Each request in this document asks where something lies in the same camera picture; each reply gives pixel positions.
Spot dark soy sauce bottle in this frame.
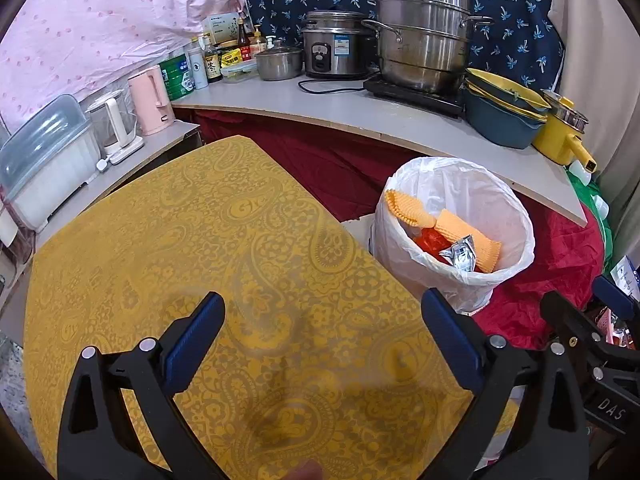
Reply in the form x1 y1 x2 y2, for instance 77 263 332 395
203 34 222 84

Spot silver rice cooker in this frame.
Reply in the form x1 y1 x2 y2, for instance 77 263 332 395
302 10 374 79

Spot navy floral cloth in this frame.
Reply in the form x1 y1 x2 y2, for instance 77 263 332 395
247 0 564 90

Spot yellow label package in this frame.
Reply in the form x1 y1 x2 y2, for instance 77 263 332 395
219 48 243 67

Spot yellow paisley tablecloth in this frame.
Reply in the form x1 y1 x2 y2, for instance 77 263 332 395
24 136 471 479

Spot yellow saucepan with handle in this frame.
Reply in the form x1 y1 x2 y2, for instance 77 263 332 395
533 90 597 174

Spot white thermos bottle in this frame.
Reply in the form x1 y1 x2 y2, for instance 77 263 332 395
186 47 208 90

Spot green tin can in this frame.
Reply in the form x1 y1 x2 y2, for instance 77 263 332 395
160 54 195 101

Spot beige curtain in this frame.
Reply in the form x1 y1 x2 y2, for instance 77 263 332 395
548 0 639 259

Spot yellow blue stacked basins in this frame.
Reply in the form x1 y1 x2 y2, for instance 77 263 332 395
463 68 550 150

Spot small steel pot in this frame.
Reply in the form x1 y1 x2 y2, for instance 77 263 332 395
255 42 304 81

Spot white box with blue lid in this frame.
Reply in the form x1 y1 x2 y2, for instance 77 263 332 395
1 94 101 232

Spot black induction cooker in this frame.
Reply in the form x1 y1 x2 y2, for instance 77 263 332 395
363 75 463 118

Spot white lined trash bin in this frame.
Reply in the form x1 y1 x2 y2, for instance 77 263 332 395
370 157 535 313

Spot white carton box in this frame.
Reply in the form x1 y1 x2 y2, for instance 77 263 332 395
203 12 239 44

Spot grey wooden countertop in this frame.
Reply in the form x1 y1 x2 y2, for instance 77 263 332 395
172 78 587 226

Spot red cloth skirt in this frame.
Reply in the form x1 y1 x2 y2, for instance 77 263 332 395
176 108 612 349

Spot black power cable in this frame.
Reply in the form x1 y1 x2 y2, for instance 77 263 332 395
297 77 369 97

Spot red plastic bag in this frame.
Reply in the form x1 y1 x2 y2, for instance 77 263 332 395
413 228 451 264

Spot large steel steamer pot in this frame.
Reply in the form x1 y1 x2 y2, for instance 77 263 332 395
362 0 495 94

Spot pink dotted curtain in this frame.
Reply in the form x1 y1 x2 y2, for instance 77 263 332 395
1 0 245 131

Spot green white squeezed tube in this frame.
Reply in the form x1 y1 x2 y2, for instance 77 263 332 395
439 235 476 272

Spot person's hand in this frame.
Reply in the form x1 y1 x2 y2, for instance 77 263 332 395
283 460 324 480

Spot orange foam net sleeve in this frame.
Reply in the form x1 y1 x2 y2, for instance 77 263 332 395
383 190 502 273

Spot pink electric kettle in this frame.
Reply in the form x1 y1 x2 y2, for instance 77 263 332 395
128 65 175 136

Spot white glass electric kettle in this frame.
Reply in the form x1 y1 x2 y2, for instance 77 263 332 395
86 89 144 172

